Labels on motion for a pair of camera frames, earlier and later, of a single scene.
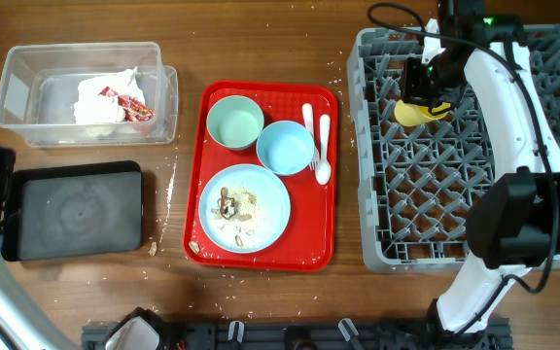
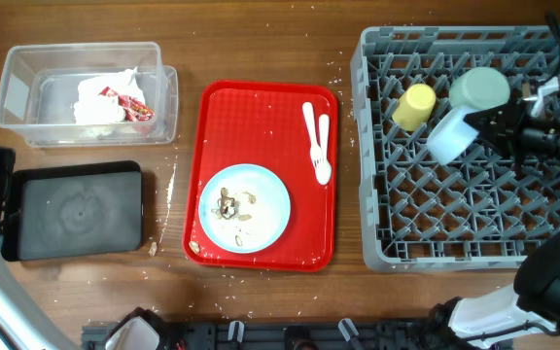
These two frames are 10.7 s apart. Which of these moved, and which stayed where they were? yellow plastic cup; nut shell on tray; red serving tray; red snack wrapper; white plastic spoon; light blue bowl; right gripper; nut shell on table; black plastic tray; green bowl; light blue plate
Moved: light blue bowl; right gripper; yellow plastic cup; green bowl
Stayed: nut shell on tray; white plastic spoon; light blue plate; red serving tray; nut shell on table; red snack wrapper; black plastic tray
